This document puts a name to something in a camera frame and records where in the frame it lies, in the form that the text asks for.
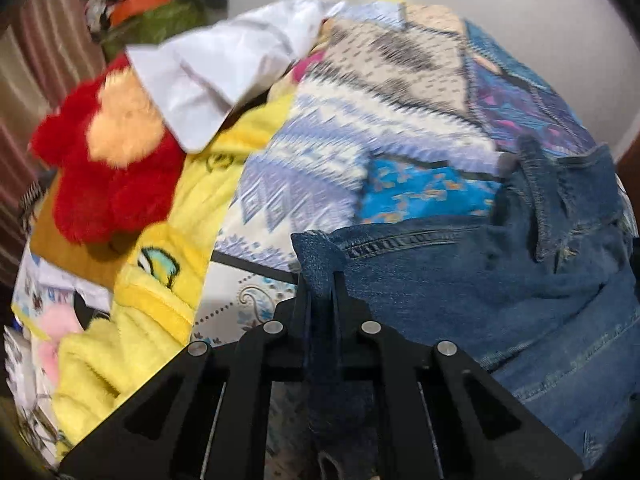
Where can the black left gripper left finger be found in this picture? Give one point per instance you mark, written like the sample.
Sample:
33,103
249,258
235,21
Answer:
205,414

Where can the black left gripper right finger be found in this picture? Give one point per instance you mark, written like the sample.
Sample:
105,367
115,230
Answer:
437,413

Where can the blue denim jacket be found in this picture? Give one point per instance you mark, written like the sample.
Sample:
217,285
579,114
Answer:
541,292

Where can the green and orange clothes pile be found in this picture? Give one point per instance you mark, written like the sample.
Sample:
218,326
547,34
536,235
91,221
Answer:
115,24

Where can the yellow fleece garment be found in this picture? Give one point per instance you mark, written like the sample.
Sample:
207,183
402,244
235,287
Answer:
158,288

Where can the pink soft item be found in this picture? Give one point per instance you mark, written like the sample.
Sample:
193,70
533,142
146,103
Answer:
58,321

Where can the red plush toy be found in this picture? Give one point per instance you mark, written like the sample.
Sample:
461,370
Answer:
119,163

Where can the patchwork patterned bedspread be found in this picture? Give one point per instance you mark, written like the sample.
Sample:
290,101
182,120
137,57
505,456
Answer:
411,112

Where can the white shirt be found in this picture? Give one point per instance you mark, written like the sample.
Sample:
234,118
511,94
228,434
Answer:
196,79

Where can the striped maroon curtain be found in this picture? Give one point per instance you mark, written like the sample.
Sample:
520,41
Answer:
46,51

